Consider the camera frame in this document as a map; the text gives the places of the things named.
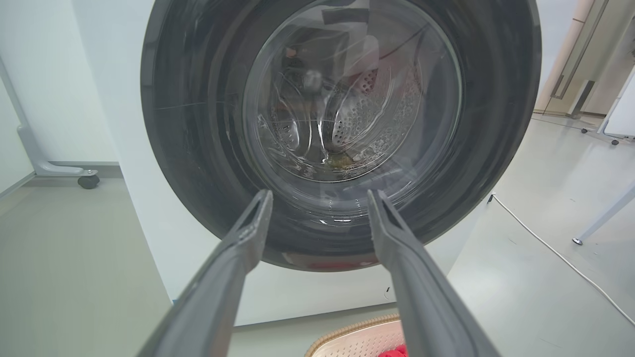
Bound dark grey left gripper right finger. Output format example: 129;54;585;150
368;189;502;357

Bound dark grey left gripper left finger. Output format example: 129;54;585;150
138;189;274;357

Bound beige perforated laundry basket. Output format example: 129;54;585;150
305;313;410;357

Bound white washing machine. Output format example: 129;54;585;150
72;0;497;328

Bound round dark washing machine door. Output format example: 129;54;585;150
140;0;542;272

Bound white slanted table leg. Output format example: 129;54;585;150
572;184;635;246

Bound grey partition leg with caster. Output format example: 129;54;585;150
0;59;101;190

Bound white rolling board stand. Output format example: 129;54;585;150
580;64;635;146

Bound white partition panel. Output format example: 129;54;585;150
0;0;120;194

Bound white floor cable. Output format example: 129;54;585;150
489;193;635;327

